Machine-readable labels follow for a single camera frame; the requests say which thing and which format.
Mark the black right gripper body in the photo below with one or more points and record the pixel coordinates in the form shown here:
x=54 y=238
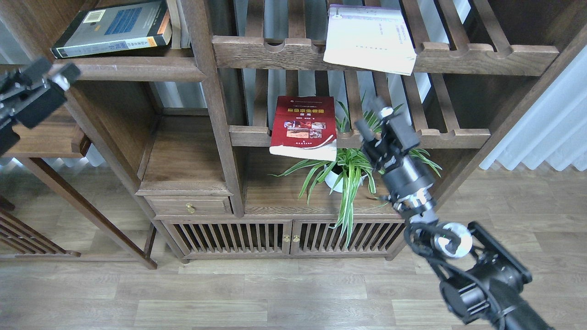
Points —
x=405 y=177

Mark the green spider plant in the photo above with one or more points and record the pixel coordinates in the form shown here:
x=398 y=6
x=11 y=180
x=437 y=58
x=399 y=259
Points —
x=356 y=161

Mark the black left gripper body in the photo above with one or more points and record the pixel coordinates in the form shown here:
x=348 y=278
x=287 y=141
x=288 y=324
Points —
x=10 y=113

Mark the white cover book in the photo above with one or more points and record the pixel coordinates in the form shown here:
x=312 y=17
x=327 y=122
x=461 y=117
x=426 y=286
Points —
x=371 y=38

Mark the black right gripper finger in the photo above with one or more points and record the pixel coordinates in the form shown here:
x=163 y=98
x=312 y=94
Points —
x=392 y=124
x=368 y=138

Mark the wooden side table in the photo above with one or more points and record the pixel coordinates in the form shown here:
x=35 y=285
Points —
x=60 y=136

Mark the red cover book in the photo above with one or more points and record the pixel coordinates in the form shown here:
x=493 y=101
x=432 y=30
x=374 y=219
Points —
x=304 y=127

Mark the white plant pot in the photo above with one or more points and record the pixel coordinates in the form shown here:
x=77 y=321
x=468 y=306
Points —
x=336 y=172

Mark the beige upright book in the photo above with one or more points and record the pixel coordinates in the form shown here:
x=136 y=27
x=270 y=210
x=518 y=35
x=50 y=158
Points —
x=175 y=24

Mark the large wooden bookshelf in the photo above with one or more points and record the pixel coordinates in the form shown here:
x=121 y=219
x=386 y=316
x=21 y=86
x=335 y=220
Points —
x=192 y=125

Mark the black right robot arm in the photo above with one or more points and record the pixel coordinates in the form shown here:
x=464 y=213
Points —
x=479 y=278

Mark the green grey cover book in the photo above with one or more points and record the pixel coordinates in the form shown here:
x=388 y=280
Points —
x=115 y=28

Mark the white curtain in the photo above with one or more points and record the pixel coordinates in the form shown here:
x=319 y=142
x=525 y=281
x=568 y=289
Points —
x=554 y=129

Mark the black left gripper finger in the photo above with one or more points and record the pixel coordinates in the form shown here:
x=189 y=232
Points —
x=46 y=97
x=24 y=78

